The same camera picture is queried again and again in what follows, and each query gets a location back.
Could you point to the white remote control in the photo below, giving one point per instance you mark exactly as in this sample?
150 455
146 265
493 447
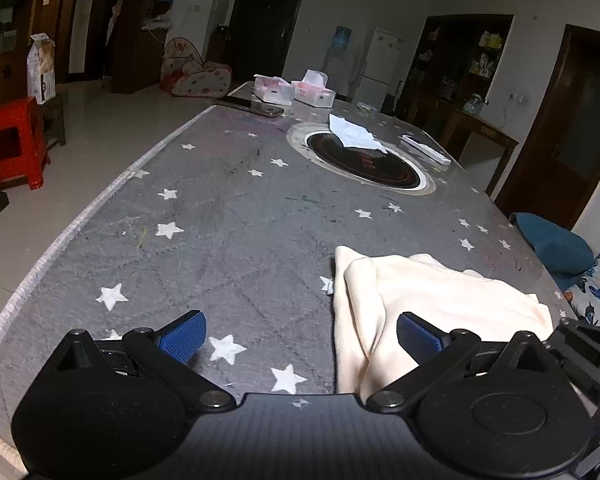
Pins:
427 150

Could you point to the round black induction cooktop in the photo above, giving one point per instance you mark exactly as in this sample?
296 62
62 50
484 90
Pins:
392 170

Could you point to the small white pink box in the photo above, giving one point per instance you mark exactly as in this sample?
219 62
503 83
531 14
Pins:
273 90

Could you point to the cream garment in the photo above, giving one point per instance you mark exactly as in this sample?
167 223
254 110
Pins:
371 292

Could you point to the dark display cabinet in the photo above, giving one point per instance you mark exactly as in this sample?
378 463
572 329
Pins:
456 58

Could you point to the white refrigerator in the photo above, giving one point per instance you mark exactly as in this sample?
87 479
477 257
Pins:
375 67

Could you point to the dark wooden door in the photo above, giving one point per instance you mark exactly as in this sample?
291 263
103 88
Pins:
558 167

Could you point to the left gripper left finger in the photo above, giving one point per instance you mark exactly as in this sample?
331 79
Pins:
163 355

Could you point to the red plastic stool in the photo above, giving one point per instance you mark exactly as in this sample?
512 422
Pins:
23 152

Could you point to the pink tissue box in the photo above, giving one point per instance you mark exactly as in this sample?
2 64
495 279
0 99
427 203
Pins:
312 90

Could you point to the butterfly pattern pillow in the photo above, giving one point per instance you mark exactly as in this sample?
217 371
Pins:
583 295

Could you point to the grey star-pattern table mat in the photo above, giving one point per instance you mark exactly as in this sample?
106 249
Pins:
229 215

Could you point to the patterned children play tent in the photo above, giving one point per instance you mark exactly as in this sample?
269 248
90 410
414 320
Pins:
185 73

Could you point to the blue cushion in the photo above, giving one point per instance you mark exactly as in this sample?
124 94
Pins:
561 251

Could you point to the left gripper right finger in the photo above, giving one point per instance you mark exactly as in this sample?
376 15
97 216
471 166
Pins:
441 358

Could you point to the dark entrance door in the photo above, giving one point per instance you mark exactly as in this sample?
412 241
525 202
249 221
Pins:
260 36

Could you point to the white tissue sheet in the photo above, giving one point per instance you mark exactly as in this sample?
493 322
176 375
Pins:
352 135

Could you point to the white paper bag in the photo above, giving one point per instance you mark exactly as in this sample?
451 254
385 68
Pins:
41 68

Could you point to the water dispenser with bottle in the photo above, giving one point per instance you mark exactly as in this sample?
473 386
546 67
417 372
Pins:
335 64

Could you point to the small green packet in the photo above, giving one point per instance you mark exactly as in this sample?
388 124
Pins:
366 109

